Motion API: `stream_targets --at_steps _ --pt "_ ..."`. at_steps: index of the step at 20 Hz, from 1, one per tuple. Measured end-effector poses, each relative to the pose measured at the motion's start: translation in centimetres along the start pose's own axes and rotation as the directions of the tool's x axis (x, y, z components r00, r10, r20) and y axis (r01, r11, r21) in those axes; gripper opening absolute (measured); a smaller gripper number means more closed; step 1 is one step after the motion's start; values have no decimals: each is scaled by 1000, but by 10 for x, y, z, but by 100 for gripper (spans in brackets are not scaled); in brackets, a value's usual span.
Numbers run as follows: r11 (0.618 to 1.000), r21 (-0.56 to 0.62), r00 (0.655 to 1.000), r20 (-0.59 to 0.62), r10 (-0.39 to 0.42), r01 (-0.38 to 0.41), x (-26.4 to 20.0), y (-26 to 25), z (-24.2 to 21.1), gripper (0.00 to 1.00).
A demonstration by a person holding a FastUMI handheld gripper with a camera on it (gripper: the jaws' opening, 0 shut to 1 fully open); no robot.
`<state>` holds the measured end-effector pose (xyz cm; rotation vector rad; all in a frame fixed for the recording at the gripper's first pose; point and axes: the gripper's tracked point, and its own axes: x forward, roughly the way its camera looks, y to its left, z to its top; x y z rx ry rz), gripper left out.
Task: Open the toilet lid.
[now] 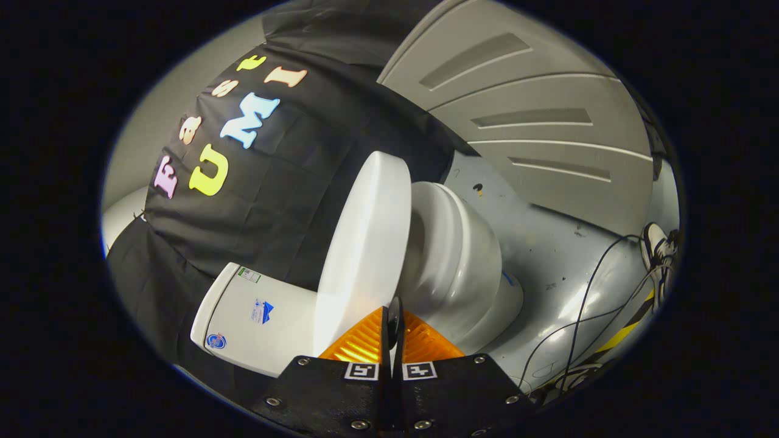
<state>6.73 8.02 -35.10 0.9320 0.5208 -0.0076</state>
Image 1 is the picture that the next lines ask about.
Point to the black backdrop cloth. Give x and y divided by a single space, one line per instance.
274 182

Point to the white toilet bowl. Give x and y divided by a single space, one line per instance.
456 261

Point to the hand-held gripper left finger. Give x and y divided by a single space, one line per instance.
328 395

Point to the black white sneaker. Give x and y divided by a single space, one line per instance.
657 243

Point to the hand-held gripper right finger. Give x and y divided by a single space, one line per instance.
397 322

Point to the white bathtub with ribbed side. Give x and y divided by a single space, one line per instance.
548 97

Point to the yellow black floor tape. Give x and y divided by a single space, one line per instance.
621 331

